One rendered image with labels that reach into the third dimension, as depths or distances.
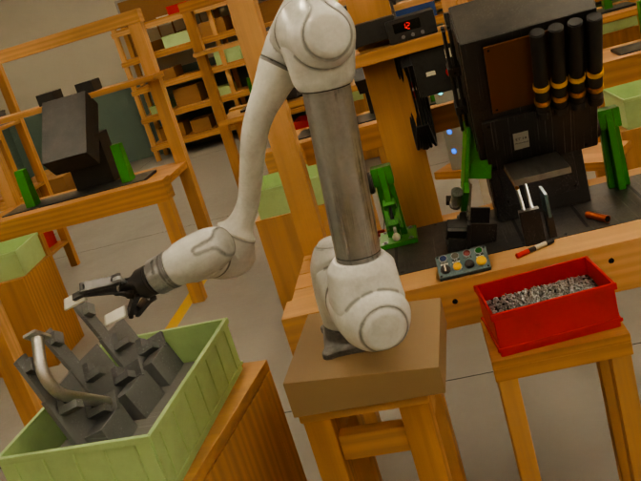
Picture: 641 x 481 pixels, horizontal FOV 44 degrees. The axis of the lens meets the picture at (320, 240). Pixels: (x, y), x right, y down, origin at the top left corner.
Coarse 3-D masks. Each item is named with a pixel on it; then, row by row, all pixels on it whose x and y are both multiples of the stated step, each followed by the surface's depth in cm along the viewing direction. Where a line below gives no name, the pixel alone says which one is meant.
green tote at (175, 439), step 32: (224, 320) 234; (192, 352) 240; (224, 352) 229; (192, 384) 205; (224, 384) 225; (160, 416) 186; (192, 416) 201; (32, 448) 202; (64, 448) 185; (96, 448) 182; (128, 448) 181; (160, 448) 183; (192, 448) 198; (32, 480) 190; (64, 480) 188; (96, 480) 186; (128, 480) 185; (160, 480) 183
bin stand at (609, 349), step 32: (544, 352) 198; (576, 352) 197; (608, 352) 196; (512, 384) 202; (608, 384) 221; (512, 416) 205; (608, 416) 227; (640, 416) 202; (640, 448) 205; (640, 480) 208
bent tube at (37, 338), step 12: (24, 336) 192; (36, 336) 193; (48, 336) 195; (36, 348) 191; (36, 360) 190; (36, 372) 189; (48, 372) 189; (48, 384) 189; (60, 396) 191; (72, 396) 193; (84, 396) 197; (96, 396) 202; (108, 396) 206
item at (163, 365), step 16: (80, 304) 224; (96, 320) 226; (96, 336) 224; (112, 352) 224; (128, 352) 230; (160, 352) 234; (144, 368) 228; (160, 368) 230; (176, 368) 236; (160, 384) 229
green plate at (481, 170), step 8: (464, 128) 246; (464, 136) 246; (472, 136) 240; (464, 144) 246; (472, 144) 241; (464, 152) 246; (472, 152) 242; (464, 160) 245; (472, 160) 243; (480, 160) 242; (464, 168) 245; (472, 168) 243; (480, 168) 243; (488, 168) 243; (464, 176) 245; (472, 176) 244; (480, 176) 244; (488, 176) 244
